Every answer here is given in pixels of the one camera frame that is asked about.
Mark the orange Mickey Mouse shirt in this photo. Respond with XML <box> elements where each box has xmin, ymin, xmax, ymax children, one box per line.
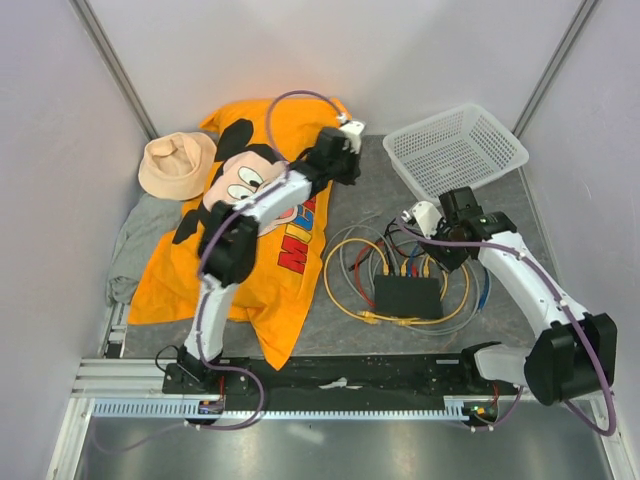
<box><xmin>127</xmin><ymin>97</ymin><xmax>355</xmax><ymax>371</ymax></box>

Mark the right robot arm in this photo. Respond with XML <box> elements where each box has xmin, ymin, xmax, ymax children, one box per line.
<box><xmin>431</xmin><ymin>187</ymin><xmax>617</xmax><ymax>406</ymax></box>

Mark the blue ethernet cable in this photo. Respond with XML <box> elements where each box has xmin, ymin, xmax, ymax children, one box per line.
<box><xmin>404</xmin><ymin>244</ymin><xmax>492</xmax><ymax>311</ymax></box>

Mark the black ethernet cable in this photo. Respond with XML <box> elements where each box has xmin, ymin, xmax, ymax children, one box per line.
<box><xmin>381</xmin><ymin>219</ymin><xmax>451</xmax><ymax>301</ymax></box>

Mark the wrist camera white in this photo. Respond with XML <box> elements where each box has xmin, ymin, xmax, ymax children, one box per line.
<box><xmin>401</xmin><ymin>200</ymin><xmax>443</xmax><ymax>238</ymax></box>
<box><xmin>337</xmin><ymin>113</ymin><xmax>366</xmax><ymax>155</ymax></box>

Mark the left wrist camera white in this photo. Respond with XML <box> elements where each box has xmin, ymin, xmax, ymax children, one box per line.
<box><xmin>337</xmin><ymin>113</ymin><xmax>366</xmax><ymax>155</ymax></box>

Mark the white plastic basket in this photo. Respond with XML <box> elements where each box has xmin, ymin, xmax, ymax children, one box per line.
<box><xmin>383</xmin><ymin>103</ymin><xmax>529</xmax><ymax>204</ymax></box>

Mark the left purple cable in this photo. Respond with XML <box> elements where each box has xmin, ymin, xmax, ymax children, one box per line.
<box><xmin>91</xmin><ymin>89</ymin><xmax>351</xmax><ymax>454</ymax></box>

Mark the purple cable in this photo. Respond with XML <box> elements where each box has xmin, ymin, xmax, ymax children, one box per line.
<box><xmin>91</xmin><ymin>89</ymin><xmax>351</xmax><ymax>454</ymax></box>
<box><xmin>397</xmin><ymin>219</ymin><xmax>618</xmax><ymax>438</ymax></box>

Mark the peach bucket hat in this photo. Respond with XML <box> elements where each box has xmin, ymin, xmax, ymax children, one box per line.
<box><xmin>138</xmin><ymin>132</ymin><xmax>217</xmax><ymax>201</ymax></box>

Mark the grey ethernet cable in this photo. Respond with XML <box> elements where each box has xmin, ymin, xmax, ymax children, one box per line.
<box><xmin>335</xmin><ymin>214</ymin><xmax>494</xmax><ymax>337</ymax></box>

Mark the grey cloth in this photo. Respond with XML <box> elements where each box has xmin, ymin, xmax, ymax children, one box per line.
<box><xmin>106</xmin><ymin>193</ymin><xmax>183</xmax><ymax>304</ymax></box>

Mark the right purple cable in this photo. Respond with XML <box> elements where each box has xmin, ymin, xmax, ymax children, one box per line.
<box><xmin>397</xmin><ymin>219</ymin><xmax>618</xmax><ymax>438</ymax></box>

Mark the red ethernet cable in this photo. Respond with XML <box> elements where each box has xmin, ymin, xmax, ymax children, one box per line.
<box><xmin>353</xmin><ymin>239</ymin><xmax>406</xmax><ymax>309</ymax></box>

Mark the black network switch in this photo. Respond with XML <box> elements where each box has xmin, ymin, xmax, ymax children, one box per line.
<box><xmin>373</xmin><ymin>275</ymin><xmax>444</xmax><ymax>320</ymax></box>

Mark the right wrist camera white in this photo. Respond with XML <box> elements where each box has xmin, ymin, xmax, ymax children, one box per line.
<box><xmin>401</xmin><ymin>200</ymin><xmax>443</xmax><ymax>238</ymax></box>

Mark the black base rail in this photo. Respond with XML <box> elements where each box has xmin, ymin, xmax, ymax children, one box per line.
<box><xmin>162</xmin><ymin>354</ymin><xmax>516</xmax><ymax>412</ymax></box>

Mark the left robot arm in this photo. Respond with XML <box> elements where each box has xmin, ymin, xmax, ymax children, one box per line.
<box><xmin>176</xmin><ymin>120</ymin><xmax>365</xmax><ymax>393</ymax></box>

